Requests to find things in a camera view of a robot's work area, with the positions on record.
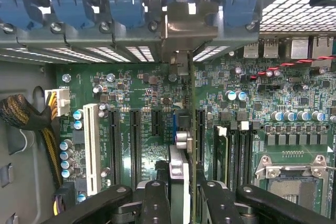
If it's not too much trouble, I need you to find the black braided cable sleeve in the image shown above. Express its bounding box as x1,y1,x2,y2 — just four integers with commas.
0,94,64,190

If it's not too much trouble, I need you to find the black open PC case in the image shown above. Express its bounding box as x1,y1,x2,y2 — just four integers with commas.
0,0,336,224

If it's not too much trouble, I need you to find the blue expansion slot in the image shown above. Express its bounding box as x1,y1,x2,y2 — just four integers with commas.
171,110,179,146

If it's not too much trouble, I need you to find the green motherboard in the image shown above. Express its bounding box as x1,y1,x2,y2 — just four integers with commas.
55,61,336,224

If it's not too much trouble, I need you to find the long black expansion slot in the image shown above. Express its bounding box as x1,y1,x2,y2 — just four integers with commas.
108,108,122,186
130,108,143,190
196,108,207,164

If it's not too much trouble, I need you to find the white power connector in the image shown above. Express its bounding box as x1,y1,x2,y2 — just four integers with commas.
44,87,71,117

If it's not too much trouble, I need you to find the CPU socket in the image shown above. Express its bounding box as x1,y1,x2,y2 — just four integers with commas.
254,154,336,214

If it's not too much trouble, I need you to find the blue slot retention clip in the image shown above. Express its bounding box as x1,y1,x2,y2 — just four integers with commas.
222,0,260,28
0,0,36,32
107,0,146,29
48,0,99,30

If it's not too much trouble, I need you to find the short black expansion slot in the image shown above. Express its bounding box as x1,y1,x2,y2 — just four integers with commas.
151,109,163,136

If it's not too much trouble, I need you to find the white PCI slot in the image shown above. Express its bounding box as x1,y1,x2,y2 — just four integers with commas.
82,103,102,197

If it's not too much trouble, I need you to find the black RAM slot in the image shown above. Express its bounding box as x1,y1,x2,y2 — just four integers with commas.
228,129,238,192
238,121,253,183

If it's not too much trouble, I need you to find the red black twisted wire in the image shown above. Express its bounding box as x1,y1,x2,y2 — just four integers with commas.
249,55,336,80

